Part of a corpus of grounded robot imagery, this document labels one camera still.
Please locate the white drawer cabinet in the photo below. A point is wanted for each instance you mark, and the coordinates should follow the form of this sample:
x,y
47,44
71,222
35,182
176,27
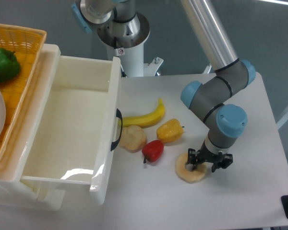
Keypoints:
x,y
13,190

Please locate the orange woven basket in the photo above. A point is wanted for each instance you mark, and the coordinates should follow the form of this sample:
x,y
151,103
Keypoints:
x,y
27,43

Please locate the green bell pepper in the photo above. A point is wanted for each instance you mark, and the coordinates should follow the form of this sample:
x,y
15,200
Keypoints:
x,y
9,65

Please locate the beige cream puff pastry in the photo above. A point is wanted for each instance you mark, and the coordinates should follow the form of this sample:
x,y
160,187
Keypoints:
x,y
133,138

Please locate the beige ring donut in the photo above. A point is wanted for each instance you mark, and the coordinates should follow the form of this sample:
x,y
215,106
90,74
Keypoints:
x,y
189,176

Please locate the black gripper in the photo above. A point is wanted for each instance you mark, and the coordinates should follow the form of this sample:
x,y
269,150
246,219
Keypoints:
x,y
218,160

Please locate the yellow bell pepper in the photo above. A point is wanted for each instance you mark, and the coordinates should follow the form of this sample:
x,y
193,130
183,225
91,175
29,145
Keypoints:
x,y
170,131

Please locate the white table clamp bracket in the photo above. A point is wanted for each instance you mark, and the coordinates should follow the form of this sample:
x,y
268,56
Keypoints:
x,y
208,69

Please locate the yellow banana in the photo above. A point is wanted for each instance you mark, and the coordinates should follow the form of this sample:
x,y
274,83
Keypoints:
x,y
146,120

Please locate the red bell pepper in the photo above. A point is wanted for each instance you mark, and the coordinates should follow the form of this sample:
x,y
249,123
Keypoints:
x,y
152,151

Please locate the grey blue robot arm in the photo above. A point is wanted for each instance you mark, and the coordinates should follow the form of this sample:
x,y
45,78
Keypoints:
x,y
207,101

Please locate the black drawer handle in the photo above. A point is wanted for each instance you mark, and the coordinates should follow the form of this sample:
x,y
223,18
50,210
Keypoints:
x,y
119,128

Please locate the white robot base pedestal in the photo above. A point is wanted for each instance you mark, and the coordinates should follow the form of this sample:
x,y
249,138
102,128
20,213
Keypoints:
x,y
126,40

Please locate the white plastic drawer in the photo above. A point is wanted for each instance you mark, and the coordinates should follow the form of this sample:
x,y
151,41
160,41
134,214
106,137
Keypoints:
x,y
71,148

